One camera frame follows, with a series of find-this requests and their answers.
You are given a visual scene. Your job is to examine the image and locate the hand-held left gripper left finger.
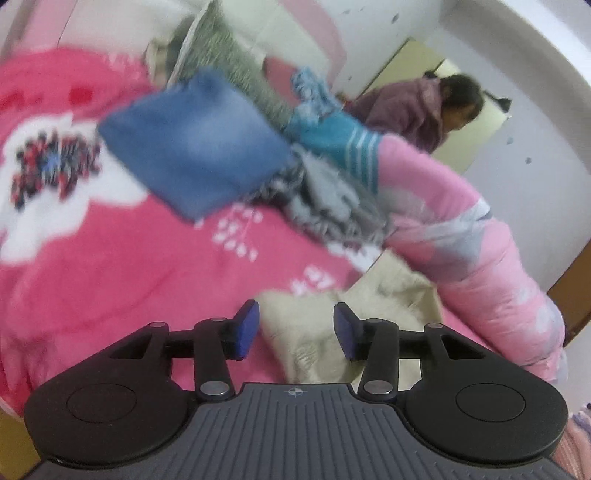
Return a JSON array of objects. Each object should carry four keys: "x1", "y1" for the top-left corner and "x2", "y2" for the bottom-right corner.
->
[{"x1": 108, "y1": 299, "x2": 260, "y2": 401}]

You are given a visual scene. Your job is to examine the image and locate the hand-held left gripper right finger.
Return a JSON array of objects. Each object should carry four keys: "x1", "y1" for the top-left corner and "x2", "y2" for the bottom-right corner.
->
[{"x1": 333, "y1": 302, "x2": 483, "y2": 401}]

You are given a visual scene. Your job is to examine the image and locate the beige pants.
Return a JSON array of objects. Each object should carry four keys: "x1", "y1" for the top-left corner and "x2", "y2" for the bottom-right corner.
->
[{"x1": 256, "y1": 249, "x2": 446, "y2": 384}]

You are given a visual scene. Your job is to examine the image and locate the grey plaid clothes pile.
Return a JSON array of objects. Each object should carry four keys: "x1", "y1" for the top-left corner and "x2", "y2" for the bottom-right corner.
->
[{"x1": 249, "y1": 148, "x2": 393, "y2": 250}]

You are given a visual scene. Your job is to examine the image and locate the pink floral blanket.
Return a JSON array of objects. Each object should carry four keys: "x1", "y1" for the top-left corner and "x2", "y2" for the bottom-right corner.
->
[{"x1": 0, "y1": 46, "x2": 509, "y2": 416}]

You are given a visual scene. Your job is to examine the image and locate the pink floral quilt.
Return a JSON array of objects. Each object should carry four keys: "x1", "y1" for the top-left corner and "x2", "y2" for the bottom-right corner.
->
[{"x1": 376, "y1": 134, "x2": 568, "y2": 384}]

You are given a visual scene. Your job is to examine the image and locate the teal striped garment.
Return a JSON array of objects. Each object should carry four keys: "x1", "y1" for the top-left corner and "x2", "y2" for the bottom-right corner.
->
[{"x1": 284, "y1": 67, "x2": 384, "y2": 195}]

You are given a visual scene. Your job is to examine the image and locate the folded blue jeans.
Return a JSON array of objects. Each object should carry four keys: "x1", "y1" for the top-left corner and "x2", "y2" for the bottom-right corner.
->
[{"x1": 98, "y1": 68, "x2": 296, "y2": 222}]

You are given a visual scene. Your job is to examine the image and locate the brown wooden door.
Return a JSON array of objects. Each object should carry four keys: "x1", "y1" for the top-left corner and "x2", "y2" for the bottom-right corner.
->
[{"x1": 547, "y1": 258, "x2": 591, "y2": 347}]

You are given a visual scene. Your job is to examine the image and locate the pink pillow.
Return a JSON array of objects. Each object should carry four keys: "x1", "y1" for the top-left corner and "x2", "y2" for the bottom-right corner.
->
[{"x1": 263, "y1": 55, "x2": 301, "y2": 88}]

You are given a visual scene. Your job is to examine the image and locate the green patterned pillow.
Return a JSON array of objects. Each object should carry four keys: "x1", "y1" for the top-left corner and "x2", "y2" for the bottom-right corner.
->
[{"x1": 166, "y1": 0, "x2": 296, "y2": 132}]

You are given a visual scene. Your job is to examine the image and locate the pale yellow wardrobe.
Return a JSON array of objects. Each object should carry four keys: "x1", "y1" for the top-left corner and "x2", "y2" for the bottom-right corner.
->
[{"x1": 360, "y1": 39, "x2": 513, "y2": 176}]

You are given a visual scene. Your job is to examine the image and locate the beige checked pillow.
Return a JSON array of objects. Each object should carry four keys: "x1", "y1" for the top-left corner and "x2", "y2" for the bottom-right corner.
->
[{"x1": 145, "y1": 39, "x2": 172, "y2": 86}]

